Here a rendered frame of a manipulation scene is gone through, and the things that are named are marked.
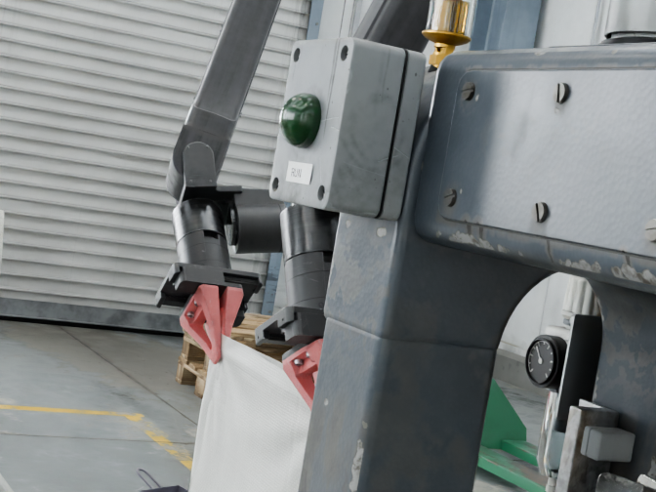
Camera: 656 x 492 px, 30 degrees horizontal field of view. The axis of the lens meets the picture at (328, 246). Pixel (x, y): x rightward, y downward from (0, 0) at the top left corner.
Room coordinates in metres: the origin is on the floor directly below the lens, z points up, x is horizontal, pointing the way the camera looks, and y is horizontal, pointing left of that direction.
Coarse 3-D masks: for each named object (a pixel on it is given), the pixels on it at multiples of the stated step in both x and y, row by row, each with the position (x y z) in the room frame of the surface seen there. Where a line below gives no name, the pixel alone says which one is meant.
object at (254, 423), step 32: (224, 352) 1.25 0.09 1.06; (256, 352) 1.19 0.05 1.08; (224, 384) 1.24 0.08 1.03; (256, 384) 1.15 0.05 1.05; (288, 384) 1.08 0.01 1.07; (224, 416) 1.23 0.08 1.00; (256, 416) 1.14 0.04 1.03; (288, 416) 1.07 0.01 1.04; (224, 448) 1.21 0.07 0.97; (256, 448) 1.13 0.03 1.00; (288, 448) 1.06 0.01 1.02; (192, 480) 1.28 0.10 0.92; (224, 480) 1.20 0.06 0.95; (256, 480) 1.12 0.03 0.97; (288, 480) 1.06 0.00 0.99
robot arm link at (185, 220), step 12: (180, 204) 1.37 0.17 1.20; (192, 204) 1.37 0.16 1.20; (204, 204) 1.37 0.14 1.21; (216, 204) 1.38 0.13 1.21; (228, 204) 1.39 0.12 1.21; (180, 216) 1.36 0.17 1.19; (192, 216) 1.36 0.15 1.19; (204, 216) 1.36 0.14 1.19; (216, 216) 1.37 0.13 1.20; (228, 216) 1.39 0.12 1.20; (180, 228) 1.36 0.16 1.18; (192, 228) 1.34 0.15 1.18; (204, 228) 1.34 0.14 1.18; (216, 228) 1.35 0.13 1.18; (228, 228) 1.39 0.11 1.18; (228, 240) 1.39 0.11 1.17
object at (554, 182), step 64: (448, 64) 0.65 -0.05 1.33; (512, 64) 0.59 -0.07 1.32; (576, 64) 0.55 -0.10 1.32; (640, 64) 0.51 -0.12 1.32; (448, 128) 0.64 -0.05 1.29; (512, 128) 0.58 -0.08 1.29; (576, 128) 0.54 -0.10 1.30; (640, 128) 0.50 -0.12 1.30; (448, 192) 0.62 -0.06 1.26; (512, 192) 0.57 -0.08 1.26; (576, 192) 0.53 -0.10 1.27; (640, 192) 0.50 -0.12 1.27; (384, 256) 0.66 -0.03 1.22; (448, 256) 0.66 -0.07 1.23; (512, 256) 0.58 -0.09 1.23; (576, 256) 0.53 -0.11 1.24; (640, 256) 0.49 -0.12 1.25; (384, 320) 0.65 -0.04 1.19; (448, 320) 0.67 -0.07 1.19; (640, 320) 0.77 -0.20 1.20; (320, 384) 0.70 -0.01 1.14; (384, 384) 0.65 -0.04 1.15; (448, 384) 0.67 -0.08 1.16; (640, 384) 0.77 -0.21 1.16; (320, 448) 0.69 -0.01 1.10; (384, 448) 0.66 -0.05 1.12; (448, 448) 0.67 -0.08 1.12; (640, 448) 0.76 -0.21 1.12
